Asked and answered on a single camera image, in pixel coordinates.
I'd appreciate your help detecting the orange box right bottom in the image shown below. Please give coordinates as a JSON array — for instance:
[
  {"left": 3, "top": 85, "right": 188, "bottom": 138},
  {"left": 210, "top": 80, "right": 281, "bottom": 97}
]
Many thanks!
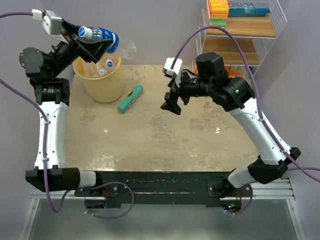
[{"left": 225, "top": 65, "right": 242, "bottom": 78}]

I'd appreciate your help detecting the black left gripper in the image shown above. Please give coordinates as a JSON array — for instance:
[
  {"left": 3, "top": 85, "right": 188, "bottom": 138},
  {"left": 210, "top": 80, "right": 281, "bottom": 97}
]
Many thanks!
[{"left": 48, "top": 18, "right": 113, "bottom": 77}]

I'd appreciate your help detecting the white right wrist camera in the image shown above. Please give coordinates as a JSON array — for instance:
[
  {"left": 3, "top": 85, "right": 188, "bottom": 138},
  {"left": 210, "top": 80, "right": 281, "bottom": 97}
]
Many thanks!
[{"left": 162, "top": 57, "right": 184, "bottom": 88}]

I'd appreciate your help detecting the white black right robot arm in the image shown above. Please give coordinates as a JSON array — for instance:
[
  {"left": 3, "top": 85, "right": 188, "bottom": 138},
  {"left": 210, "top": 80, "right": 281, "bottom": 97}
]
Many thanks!
[{"left": 161, "top": 52, "right": 301, "bottom": 197}]

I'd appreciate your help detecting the teal rectangular box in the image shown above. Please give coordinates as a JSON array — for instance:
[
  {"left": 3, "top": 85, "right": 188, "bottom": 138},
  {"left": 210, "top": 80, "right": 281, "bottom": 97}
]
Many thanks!
[{"left": 117, "top": 84, "right": 144, "bottom": 114}]

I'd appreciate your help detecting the white wire shelf rack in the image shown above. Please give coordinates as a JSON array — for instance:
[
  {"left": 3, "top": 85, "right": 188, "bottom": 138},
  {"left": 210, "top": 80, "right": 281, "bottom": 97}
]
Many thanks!
[{"left": 193, "top": 0, "right": 287, "bottom": 70}]

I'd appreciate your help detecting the blue box on shelf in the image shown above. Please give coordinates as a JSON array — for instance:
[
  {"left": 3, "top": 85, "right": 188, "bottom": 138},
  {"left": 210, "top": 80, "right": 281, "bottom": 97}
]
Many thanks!
[{"left": 228, "top": 1, "right": 270, "bottom": 18}]

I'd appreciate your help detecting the blue label clear bottle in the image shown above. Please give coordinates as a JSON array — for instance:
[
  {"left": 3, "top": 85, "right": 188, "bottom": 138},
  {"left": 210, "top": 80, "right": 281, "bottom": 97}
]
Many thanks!
[{"left": 77, "top": 25, "right": 138, "bottom": 61}]

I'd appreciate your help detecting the crushed clear bottle white cap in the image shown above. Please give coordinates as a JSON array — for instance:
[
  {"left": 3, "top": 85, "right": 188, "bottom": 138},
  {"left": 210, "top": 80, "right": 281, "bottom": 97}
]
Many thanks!
[{"left": 98, "top": 68, "right": 108, "bottom": 76}]

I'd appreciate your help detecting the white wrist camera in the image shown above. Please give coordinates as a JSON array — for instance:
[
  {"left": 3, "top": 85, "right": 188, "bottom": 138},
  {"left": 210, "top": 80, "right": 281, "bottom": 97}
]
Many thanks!
[
  {"left": 162, "top": 57, "right": 184, "bottom": 88},
  {"left": 31, "top": 9, "right": 68, "bottom": 43}
]

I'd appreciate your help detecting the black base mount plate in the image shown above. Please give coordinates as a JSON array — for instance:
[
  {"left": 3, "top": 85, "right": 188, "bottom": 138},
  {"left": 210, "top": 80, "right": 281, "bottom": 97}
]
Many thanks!
[{"left": 75, "top": 171, "right": 253, "bottom": 208}]

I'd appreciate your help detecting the yellow plastic bin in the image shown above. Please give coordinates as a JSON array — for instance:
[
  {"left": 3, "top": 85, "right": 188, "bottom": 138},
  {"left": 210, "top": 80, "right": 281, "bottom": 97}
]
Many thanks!
[{"left": 72, "top": 53, "right": 125, "bottom": 103}]

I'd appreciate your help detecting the stacked colourful sponges top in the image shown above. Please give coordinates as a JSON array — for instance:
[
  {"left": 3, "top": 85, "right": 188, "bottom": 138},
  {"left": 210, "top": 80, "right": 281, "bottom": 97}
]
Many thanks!
[{"left": 207, "top": 0, "right": 229, "bottom": 28}]

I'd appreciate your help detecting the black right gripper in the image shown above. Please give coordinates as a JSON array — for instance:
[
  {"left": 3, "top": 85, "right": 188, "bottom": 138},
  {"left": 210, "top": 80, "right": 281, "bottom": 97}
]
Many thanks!
[{"left": 161, "top": 68, "right": 214, "bottom": 115}]

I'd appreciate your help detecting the large clear square bottle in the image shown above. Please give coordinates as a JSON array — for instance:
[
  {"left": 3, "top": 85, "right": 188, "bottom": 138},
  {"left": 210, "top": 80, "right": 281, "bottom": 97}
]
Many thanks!
[{"left": 82, "top": 61, "right": 101, "bottom": 78}]

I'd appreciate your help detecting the slim clear bottle white cap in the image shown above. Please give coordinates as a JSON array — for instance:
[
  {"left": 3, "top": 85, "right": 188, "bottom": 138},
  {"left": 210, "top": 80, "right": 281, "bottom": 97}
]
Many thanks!
[{"left": 102, "top": 55, "right": 118, "bottom": 71}]

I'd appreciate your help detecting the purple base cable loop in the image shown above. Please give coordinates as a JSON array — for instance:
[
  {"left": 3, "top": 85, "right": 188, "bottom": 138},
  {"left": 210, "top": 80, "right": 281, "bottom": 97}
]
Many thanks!
[{"left": 84, "top": 182, "right": 135, "bottom": 220}]

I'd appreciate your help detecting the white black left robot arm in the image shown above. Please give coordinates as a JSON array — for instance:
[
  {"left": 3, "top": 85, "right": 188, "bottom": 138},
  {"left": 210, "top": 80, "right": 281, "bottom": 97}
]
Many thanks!
[{"left": 19, "top": 21, "right": 119, "bottom": 196}]

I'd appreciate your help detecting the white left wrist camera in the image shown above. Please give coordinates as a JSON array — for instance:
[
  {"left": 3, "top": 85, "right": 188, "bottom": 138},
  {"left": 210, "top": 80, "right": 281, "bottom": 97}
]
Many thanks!
[{"left": 31, "top": 9, "right": 68, "bottom": 43}]

